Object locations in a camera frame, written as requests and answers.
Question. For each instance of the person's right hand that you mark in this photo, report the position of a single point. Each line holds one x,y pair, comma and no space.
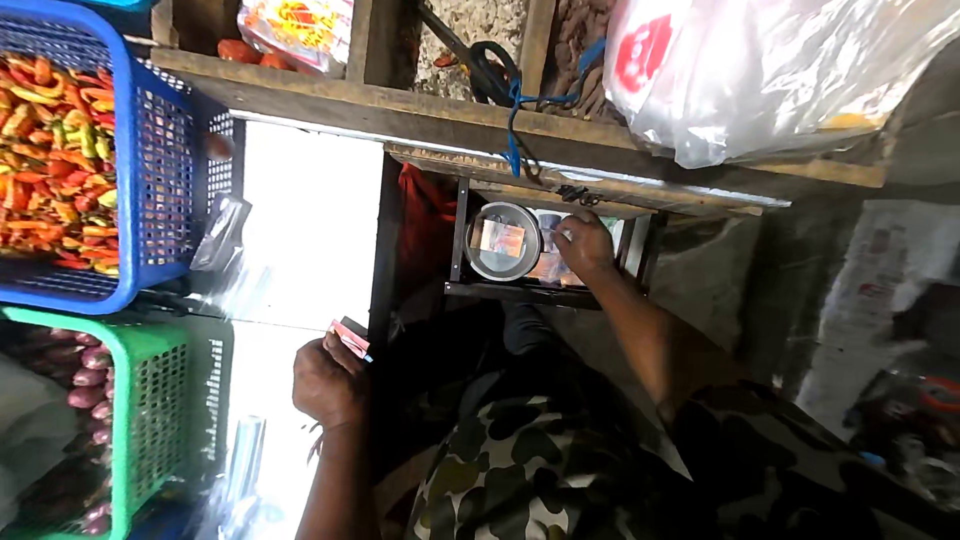
591,244

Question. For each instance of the person's left hand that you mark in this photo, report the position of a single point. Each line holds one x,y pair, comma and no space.
328,386

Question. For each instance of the person's left fingers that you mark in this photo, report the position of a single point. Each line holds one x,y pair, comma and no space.
316,352

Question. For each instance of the person's left thumb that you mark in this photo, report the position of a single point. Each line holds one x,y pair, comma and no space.
346,355

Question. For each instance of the person's right fingers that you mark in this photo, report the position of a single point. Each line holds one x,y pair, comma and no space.
576,225

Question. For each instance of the person's right thumb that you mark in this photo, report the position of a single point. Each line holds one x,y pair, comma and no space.
561,244

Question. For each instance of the red banknote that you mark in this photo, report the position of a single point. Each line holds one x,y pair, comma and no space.
350,340

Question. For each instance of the person's right forearm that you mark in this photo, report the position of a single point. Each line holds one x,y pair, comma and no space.
652,337

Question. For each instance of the person's left forearm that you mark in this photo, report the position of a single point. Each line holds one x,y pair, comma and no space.
341,487

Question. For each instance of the pile of banknotes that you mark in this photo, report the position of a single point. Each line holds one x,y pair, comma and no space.
553,268

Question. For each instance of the black rubber band bundle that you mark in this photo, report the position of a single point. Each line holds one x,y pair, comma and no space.
577,195

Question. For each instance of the orange banknote in bowl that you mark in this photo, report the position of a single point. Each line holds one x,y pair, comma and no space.
502,238

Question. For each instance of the wooden drawer with dark rim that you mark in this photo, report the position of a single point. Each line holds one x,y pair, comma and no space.
525,292

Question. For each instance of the round metal bowl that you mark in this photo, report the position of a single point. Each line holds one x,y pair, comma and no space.
499,267

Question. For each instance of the person's legs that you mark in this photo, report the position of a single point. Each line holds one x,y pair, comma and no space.
517,337

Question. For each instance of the white board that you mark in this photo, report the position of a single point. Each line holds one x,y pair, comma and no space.
315,225

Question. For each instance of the clear plastic bags, rolled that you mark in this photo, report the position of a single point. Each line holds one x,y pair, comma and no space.
244,465

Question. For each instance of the pile of brown roots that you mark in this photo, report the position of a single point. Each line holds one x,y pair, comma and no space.
592,82

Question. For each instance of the crumpled clear plastic bag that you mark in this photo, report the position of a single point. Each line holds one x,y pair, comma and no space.
220,234

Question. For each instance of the green plastic basket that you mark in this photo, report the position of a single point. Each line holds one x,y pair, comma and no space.
146,420

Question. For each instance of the white plastic bag, red print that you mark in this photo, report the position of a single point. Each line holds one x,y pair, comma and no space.
720,82

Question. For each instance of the pile of shallots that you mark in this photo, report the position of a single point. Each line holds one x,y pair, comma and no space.
88,377

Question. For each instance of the person's body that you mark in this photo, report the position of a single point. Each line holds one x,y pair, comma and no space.
540,480

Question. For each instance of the wooden compartment shelf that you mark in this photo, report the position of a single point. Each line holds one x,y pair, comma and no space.
375,96

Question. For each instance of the blue plastic basket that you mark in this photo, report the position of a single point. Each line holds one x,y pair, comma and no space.
129,172

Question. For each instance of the red tomato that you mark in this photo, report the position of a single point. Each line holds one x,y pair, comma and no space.
238,51
276,61

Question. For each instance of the white sack with print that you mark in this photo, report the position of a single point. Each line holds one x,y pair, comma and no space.
870,300

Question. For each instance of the pile of chili peppers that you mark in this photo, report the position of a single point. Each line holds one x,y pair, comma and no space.
60,165

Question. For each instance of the clear bag of sliced chilies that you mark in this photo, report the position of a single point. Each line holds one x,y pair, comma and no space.
300,31

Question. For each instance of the teal plastic basket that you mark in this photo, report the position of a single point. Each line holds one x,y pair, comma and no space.
120,4

